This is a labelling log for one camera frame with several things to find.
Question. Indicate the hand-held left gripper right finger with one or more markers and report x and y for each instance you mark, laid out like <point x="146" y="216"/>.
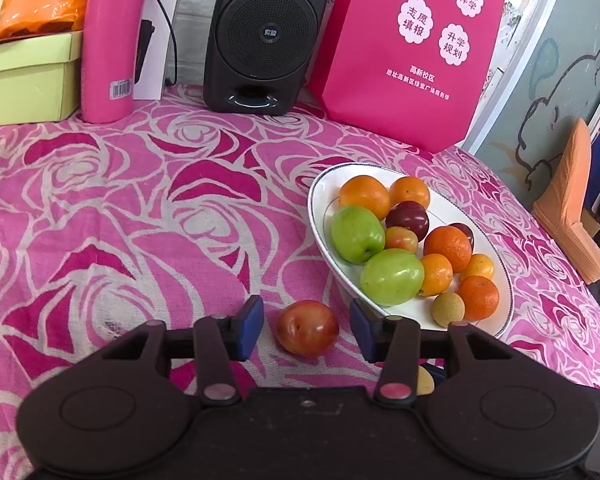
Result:
<point x="360" y="327"/>

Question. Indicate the deep orange tangerine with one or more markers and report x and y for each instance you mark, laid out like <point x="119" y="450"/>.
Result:
<point x="478" y="299"/>
<point x="447" y="247"/>

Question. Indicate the pink thermos bottle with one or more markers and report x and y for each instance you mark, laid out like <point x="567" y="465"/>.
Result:
<point x="107" y="50"/>

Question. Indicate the black speaker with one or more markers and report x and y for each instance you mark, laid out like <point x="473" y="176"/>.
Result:
<point x="265" y="35"/>

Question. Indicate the small yellow orange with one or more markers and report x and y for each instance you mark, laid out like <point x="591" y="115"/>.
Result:
<point x="479" y="266"/>
<point x="437" y="275"/>

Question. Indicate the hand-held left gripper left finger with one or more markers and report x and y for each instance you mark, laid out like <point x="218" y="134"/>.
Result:
<point x="252" y="327"/>

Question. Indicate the pink tote bag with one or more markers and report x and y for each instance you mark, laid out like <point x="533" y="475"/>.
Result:
<point x="380" y="105"/>

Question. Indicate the orange ribbed object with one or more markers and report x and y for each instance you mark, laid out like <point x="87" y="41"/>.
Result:
<point x="570" y="200"/>

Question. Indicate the white plate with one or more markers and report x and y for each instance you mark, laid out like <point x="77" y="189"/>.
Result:
<point x="325" y="195"/>

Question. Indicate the yellow-green kiwi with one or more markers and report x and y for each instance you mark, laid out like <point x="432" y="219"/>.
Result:
<point x="448" y="309"/>
<point x="425" y="384"/>

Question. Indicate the pink rose printed tablecloth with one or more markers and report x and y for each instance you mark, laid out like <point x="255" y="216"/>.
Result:
<point x="130" y="210"/>

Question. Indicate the green apple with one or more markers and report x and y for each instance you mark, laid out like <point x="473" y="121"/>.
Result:
<point x="355" y="234"/>
<point x="392" y="277"/>

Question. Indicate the white carton box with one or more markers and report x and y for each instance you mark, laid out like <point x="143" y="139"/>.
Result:
<point x="155" y="87"/>

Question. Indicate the green shoe box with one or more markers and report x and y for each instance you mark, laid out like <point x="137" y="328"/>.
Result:
<point x="25" y="90"/>

